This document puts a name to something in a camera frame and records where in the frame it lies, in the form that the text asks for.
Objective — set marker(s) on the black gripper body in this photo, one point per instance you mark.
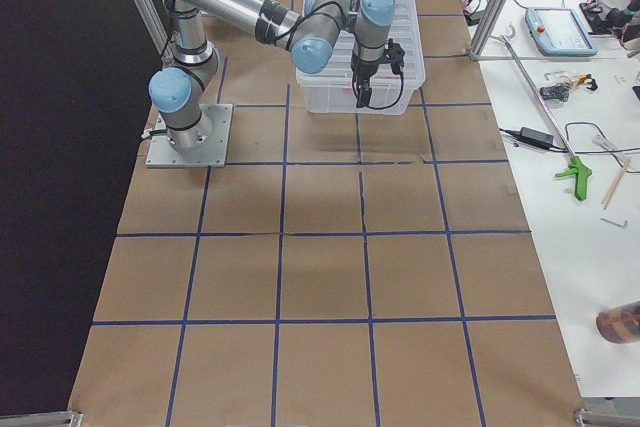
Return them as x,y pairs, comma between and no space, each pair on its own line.
361,74

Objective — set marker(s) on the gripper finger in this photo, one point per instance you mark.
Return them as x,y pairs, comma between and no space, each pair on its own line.
363,93

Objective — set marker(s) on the clear plastic box lid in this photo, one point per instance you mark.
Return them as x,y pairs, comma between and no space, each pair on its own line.
373,22

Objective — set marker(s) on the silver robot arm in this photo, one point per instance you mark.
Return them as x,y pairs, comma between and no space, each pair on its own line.
309,37

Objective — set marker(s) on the blue teach pendant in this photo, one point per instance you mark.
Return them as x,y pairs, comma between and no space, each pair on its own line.
558,32

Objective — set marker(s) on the black power adapter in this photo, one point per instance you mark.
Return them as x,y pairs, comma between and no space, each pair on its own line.
533,138

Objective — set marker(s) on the small black gadget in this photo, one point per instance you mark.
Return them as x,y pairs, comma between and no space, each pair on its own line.
559,92

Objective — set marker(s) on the wooden chopstick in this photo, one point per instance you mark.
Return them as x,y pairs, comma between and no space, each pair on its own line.
615,183

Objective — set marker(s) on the silver hex key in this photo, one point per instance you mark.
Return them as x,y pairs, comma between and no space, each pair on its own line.
616,223

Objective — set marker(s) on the brown patterned cylinder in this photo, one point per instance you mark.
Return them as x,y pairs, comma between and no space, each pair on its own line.
619,325

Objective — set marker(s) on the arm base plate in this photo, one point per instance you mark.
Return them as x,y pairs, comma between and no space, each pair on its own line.
205,144

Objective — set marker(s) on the green handled reacher tool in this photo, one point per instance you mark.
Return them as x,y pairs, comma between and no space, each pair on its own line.
576,168

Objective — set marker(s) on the grey corner bracket right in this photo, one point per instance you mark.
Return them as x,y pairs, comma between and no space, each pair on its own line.
584,417

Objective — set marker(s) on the grey corner bracket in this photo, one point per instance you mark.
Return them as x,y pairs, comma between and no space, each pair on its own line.
48,419
584,417

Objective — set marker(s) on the grey corner bracket left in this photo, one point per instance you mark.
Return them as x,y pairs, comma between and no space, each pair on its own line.
48,419

